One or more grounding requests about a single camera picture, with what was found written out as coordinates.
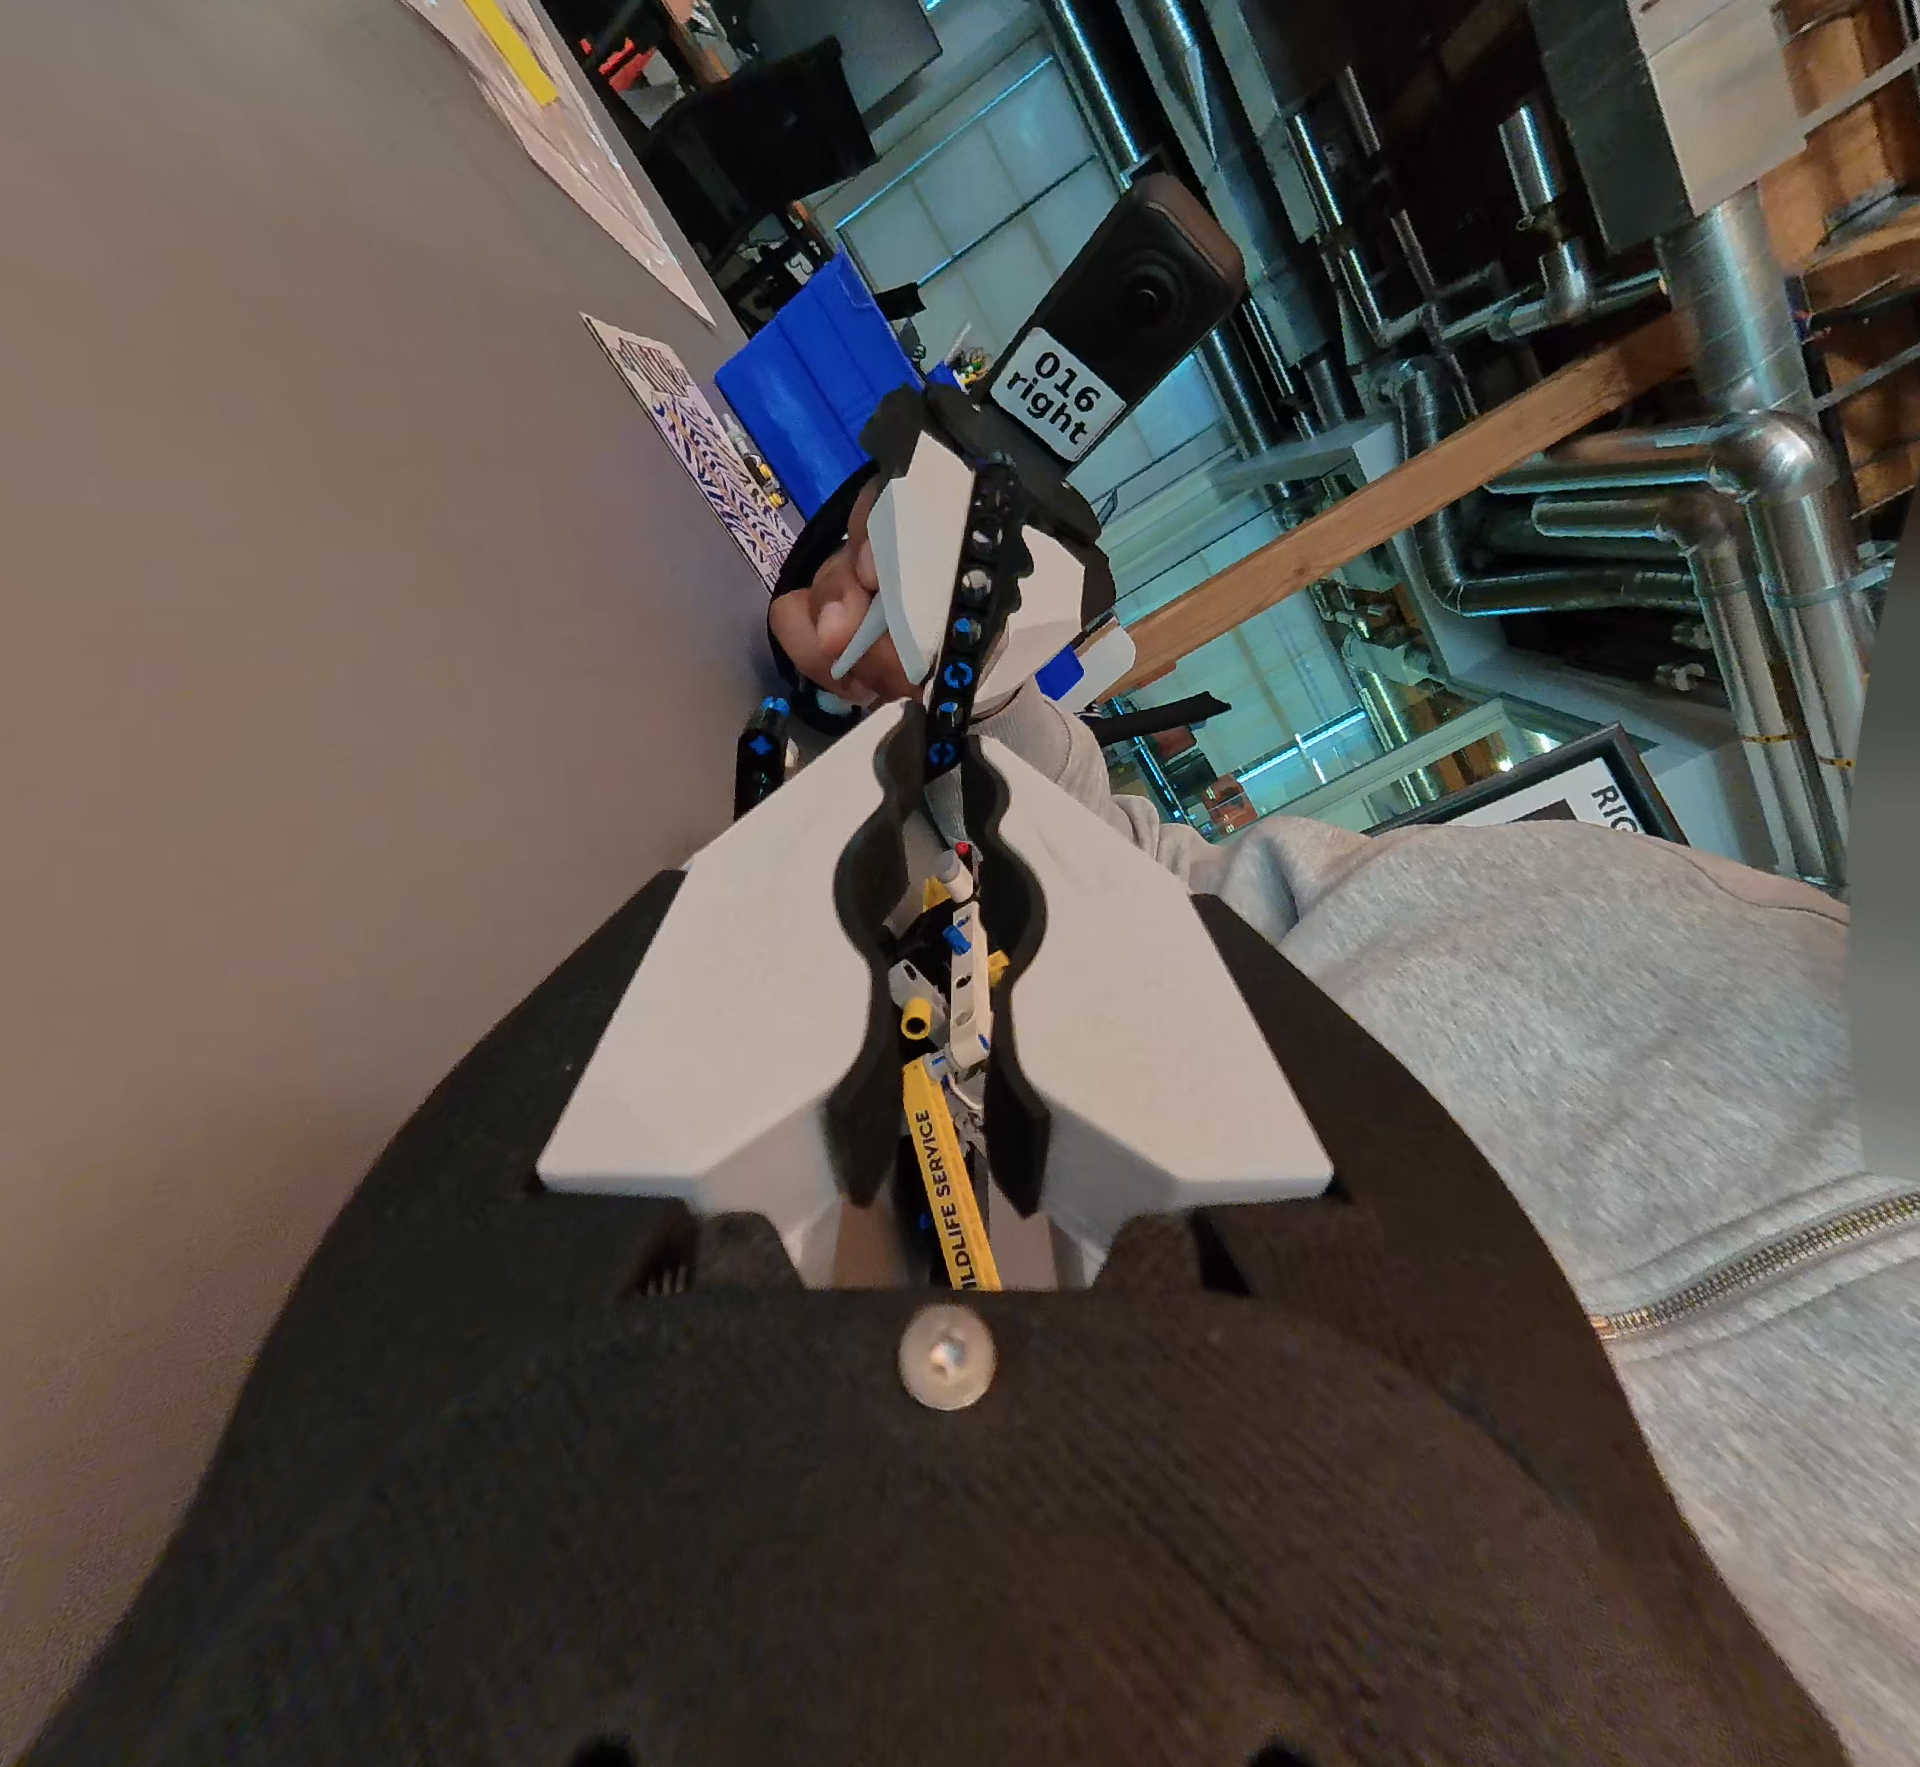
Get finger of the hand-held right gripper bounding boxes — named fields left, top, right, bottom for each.
left=966, top=537, right=1089, bottom=722
left=828, top=431, right=992, bottom=687

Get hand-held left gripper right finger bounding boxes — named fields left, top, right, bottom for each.
left=970, top=728, right=1337, bottom=1289

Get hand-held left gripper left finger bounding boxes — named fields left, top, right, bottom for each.
left=538, top=703, right=921, bottom=1286

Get long black lego beam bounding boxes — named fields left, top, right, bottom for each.
left=918, top=462, right=1040, bottom=785

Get person's right forearm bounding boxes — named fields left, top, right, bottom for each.
left=959, top=671, right=1306, bottom=951

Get short black lego beam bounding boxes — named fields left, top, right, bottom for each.
left=732, top=689, right=800, bottom=821

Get partly built lego model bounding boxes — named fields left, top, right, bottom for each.
left=882, top=806, right=1017, bottom=1296

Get person's right hand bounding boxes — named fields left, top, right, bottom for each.
left=767, top=539, right=902, bottom=717

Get large blue storage bin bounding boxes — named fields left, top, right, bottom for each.
left=712, top=248, right=935, bottom=519

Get patterned sticker sheet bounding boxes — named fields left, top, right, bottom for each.
left=581, top=312, right=800, bottom=595

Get wooden ceiling beam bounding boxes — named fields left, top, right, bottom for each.
left=1113, top=296, right=1703, bottom=691

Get black monitor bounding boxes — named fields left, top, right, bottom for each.
left=645, top=34, right=882, bottom=241

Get framed white sign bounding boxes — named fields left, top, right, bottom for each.
left=1476, top=724, right=1691, bottom=842

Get silver ventilation ducts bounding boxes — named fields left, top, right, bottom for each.
left=959, top=0, right=1920, bottom=899

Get white instruction sheet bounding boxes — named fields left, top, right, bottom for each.
left=297, top=0, right=722, bottom=332

